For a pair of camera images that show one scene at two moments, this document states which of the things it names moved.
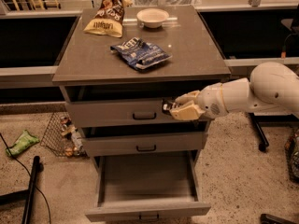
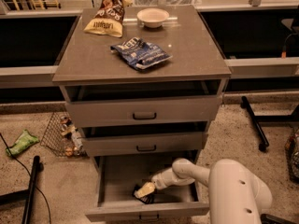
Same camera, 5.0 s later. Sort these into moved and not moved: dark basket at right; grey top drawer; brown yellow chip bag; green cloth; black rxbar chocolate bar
Moved: black rxbar chocolate bar
Not moved: grey top drawer; green cloth; brown yellow chip bag; dark basket at right
